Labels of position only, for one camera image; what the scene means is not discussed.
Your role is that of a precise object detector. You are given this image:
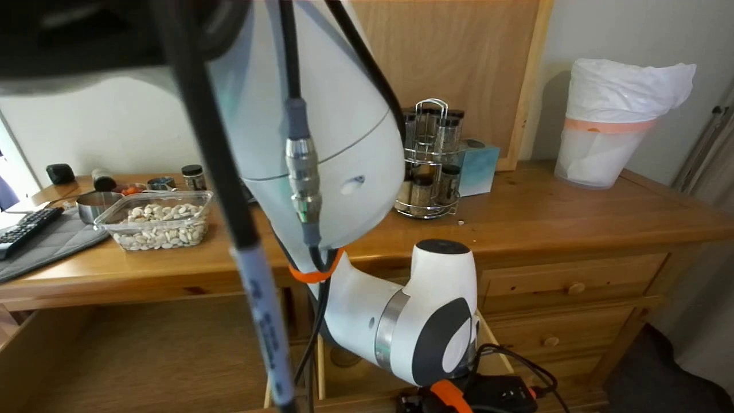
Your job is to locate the spice rack with jars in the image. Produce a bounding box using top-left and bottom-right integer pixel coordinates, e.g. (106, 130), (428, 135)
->
(392, 96), (467, 222)

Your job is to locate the plastic container of white beans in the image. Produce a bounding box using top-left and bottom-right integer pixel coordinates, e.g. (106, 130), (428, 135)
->
(91, 189), (215, 255)

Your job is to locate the small jar dark lid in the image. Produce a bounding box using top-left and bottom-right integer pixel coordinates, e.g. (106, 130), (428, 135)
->
(179, 163), (210, 194)

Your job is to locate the small black box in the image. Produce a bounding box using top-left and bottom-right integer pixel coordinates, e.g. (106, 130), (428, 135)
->
(43, 160), (77, 189)

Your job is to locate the thick black cable white label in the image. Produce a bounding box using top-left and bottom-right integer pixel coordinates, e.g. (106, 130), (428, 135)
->
(151, 0), (300, 413)

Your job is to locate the large wooden board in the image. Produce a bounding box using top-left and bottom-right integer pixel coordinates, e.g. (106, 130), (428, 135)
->
(347, 0), (556, 172)

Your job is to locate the wide empty wooden drawer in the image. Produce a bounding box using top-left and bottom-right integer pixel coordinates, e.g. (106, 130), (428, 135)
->
(0, 293), (308, 413)

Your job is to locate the wooden dresser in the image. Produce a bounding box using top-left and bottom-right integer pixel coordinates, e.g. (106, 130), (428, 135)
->
(0, 159), (734, 413)

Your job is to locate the black remote control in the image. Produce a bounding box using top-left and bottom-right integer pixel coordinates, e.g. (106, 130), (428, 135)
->
(0, 205), (66, 262)

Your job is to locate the grey quilted pot holder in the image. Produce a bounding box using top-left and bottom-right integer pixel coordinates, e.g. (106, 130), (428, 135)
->
(0, 206), (112, 288)

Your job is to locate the light blue box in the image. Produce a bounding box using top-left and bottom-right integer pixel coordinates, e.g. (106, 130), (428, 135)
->
(457, 138), (502, 199)

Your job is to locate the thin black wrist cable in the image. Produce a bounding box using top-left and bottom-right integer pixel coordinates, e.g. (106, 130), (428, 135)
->
(467, 342), (572, 413)

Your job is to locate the dark floor mat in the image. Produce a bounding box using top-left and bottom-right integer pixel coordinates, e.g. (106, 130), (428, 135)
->
(604, 324), (734, 413)

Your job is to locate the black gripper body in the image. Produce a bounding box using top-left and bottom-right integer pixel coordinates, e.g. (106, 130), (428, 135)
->
(457, 375), (542, 413)

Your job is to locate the closed wooden drawer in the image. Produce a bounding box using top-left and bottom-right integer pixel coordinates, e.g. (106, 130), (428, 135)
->
(489, 304), (650, 359)
(479, 253), (670, 308)

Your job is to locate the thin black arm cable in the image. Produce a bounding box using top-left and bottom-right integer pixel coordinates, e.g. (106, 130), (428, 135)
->
(324, 0), (408, 148)

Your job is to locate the white trash bin with bag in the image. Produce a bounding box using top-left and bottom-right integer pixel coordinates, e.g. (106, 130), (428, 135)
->
(552, 56), (699, 190)

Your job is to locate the black cable metal connector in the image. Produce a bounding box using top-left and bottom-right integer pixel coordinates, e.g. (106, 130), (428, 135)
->
(273, 0), (340, 413)

